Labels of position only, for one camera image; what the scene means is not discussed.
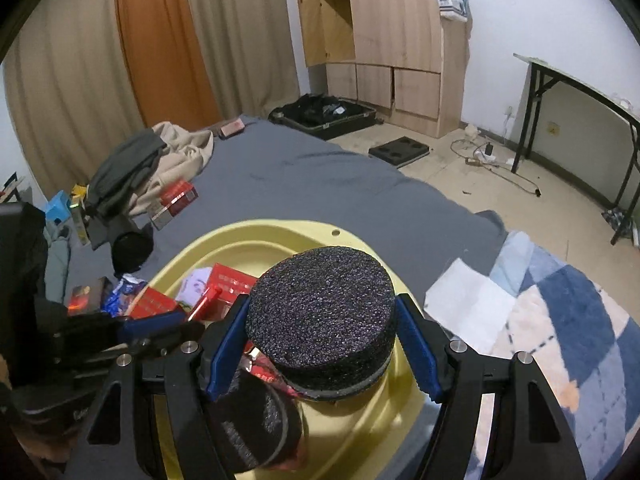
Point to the black foam insert tray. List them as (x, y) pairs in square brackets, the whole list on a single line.
[(400, 152)]

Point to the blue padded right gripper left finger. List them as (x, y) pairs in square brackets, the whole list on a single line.
[(120, 439)]

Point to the wooden wardrobe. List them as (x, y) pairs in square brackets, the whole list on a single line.
[(401, 56)]

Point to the blue white checkered rug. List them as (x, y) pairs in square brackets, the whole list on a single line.
[(584, 342)]

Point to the grey bed sheet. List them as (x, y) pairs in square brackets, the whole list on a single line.
[(273, 172)]

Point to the beige and grey clothes pile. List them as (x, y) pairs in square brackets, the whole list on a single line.
[(143, 166)]

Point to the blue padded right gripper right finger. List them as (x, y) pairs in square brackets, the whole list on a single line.
[(529, 438)]

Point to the yellow plastic tray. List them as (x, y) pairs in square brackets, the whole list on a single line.
[(352, 438)]

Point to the orange curtain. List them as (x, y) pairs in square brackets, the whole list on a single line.
[(165, 63)]

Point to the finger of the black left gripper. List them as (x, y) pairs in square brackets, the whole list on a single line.
[(98, 331)]

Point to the open black suitcase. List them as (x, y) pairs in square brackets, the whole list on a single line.
[(324, 117)]

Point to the white power strip with cables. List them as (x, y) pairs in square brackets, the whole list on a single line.
[(479, 152)]

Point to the black folding table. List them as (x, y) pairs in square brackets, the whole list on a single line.
[(583, 136)]

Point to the black foam disc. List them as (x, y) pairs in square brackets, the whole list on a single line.
[(327, 320), (254, 425)]

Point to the beige curtain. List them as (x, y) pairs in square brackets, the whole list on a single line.
[(69, 92)]

